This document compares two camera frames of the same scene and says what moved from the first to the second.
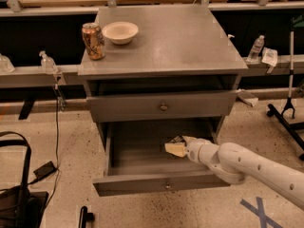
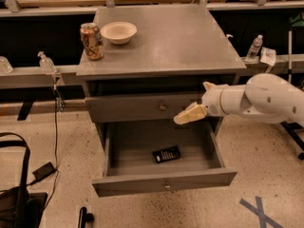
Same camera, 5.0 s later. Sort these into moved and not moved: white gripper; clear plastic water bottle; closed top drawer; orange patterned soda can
Moved: white gripper
Not moved: closed top drawer; orange patterned soda can; clear plastic water bottle
